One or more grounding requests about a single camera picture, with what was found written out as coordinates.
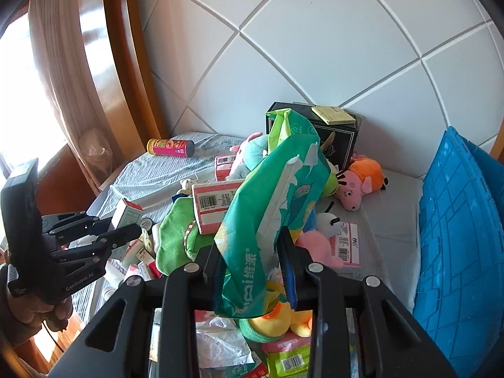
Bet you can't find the white plush with black antennae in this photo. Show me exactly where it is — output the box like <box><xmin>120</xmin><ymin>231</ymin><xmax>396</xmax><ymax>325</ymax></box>
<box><xmin>314</xmin><ymin>201</ymin><xmax>343</xmax><ymax>239</ymax></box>

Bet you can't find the wooden headboard post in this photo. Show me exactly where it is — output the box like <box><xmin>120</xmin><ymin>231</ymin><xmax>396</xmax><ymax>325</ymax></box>
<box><xmin>101</xmin><ymin>0</ymin><xmax>171</xmax><ymax>139</ymax></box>

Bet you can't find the yellow duck plush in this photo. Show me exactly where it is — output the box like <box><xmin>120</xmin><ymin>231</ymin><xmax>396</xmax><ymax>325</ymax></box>
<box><xmin>238</xmin><ymin>279</ymin><xmax>316</xmax><ymax>343</ymax></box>

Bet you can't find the teal pink plush toy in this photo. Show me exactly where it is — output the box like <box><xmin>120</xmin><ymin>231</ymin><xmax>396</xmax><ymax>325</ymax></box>
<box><xmin>230</xmin><ymin>131</ymin><xmax>272</xmax><ymax>180</ymax></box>

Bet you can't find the green tissue packet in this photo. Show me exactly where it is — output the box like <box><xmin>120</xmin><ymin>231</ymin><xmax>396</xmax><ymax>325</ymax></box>
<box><xmin>213</xmin><ymin>109</ymin><xmax>332</xmax><ymax>320</ymax></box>

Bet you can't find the pink orange pig plush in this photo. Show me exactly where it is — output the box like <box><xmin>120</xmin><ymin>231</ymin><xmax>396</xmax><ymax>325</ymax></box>
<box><xmin>337</xmin><ymin>156</ymin><xmax>390</xmax><ymax>212</ymax></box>

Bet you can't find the clear plastic bag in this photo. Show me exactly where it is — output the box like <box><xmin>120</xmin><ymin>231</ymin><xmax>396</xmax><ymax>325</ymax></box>
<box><xmin>196</xmin><ymin>317</ymin><xmax>257</xmax><ymax>369</ymax></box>

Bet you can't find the white padded headboard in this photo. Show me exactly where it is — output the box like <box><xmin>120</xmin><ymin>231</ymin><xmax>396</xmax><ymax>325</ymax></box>
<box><xmin>136</xmin><ymin>0</ymin><xmax>504</xmax><ymax>179</ymax></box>

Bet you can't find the white red small box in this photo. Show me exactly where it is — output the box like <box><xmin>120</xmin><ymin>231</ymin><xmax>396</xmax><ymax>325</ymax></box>
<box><xmin>120</xmin><ymin>240</ymin><xmax>158</xmax><ymax>280</ymax></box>

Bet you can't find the wooden door frame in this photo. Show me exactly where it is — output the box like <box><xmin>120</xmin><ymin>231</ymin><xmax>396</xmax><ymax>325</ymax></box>
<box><xmin>488</xmin><ymin>124</ymin><xmax>504</xmax><ymax>159</ymax></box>

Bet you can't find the yellow pink chip can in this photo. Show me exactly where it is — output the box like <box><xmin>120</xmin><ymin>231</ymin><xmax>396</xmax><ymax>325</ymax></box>
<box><xmin>147</xmin><ymin>137</ymin><xmax>196</xmax><ymax>159</ymax></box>

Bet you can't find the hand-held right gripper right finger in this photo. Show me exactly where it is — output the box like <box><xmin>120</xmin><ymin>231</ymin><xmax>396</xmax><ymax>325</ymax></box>
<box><xmin>277</xmin><ymin>231</ymin><xmax>458</xmax><ymax>378</ymax></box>

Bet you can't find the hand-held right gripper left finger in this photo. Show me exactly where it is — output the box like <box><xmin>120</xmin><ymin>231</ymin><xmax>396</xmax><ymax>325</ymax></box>
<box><xmin>49</xmin><ymin>243</ymin><xmax>222</xmax><ymax>378</ymax></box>

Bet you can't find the green barcode packet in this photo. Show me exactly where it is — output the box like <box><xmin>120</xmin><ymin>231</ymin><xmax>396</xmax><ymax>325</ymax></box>
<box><xmin>266</xmin><ymin>348</ymin><xmax>312</xmax><ymax>378</ymax></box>

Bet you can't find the white green tall box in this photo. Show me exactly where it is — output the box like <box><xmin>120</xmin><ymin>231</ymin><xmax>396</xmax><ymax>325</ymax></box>
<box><xmin>111</xmin><ymin>198</ymin><xmax>145</xmax><ymax>242</ymax></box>

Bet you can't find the green frog plush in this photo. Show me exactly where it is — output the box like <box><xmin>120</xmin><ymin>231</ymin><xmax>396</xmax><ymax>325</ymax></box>
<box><xmin>320</xmin><ymin>161</ymin><xmax>341</xmax><ymax>198</ymax></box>

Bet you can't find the pink foil packet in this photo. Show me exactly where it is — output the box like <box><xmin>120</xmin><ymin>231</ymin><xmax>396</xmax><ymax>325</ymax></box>
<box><xmin>261</xmin><ymin>332</ymin><xmax>312</xmax><ymax>355</ymax></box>

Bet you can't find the large pink red label box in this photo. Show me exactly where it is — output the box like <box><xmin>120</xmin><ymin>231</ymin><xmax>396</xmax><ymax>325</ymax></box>
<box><xmin>192</xmin><ymin>179</ymin><xmax>247</xmax><ymax>236</ymax></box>

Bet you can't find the black gift box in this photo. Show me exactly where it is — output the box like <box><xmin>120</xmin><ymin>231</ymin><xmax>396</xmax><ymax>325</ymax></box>
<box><xmin>265</xmin><ymin>101</ymin><xmax>361</xmax><ymax>171</ymax></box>

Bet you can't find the small cream teddy bear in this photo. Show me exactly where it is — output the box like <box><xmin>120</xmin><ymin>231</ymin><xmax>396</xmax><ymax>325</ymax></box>
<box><xmin>175</xmin><ymin>177</ymin><xmax>200</xmax><ymax>202</ymax></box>

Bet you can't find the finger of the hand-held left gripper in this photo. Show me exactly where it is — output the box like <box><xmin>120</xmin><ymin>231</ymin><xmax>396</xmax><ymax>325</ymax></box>
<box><xmin>40</xmin><ymin>211</ymin><xmax>113</xmax><ymax>242</ymax></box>
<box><xmin>51</xmin><ymin>224</ymin><xmax>143</xmax><ymax>265</ymax></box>

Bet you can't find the blue plastic storage container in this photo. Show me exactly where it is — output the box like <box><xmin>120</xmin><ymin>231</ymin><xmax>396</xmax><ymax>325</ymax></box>
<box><xmin>413</xmin><ymin>125</ymin><xmax>504</xmax><ymax>348</ymax></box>

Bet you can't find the small pink red label box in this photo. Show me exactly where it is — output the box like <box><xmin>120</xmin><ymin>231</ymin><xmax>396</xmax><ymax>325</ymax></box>
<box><xmin>215</xmin><ymin>154</ymin><xmax>242</xmax><ymax>182</ymax></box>

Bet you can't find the beige curtain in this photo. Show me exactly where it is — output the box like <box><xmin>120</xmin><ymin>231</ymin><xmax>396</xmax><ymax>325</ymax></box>
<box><xmin>28</xmin><ymin>0</ymin><xmax>119</xmax><ymax>194</ymax></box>

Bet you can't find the green plush toy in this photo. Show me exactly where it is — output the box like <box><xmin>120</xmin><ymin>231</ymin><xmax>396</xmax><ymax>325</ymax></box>
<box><xmin>155</xmin><ymin>196</ymin><xmax>223</xmax><ymax>277</ymax></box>

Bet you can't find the person's left hand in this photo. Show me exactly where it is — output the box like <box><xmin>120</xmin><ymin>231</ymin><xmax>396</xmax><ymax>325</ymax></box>
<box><xmin>6</xmin><ymin>293</ymin><xmax>75</xmax><ymax>337</ymax></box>

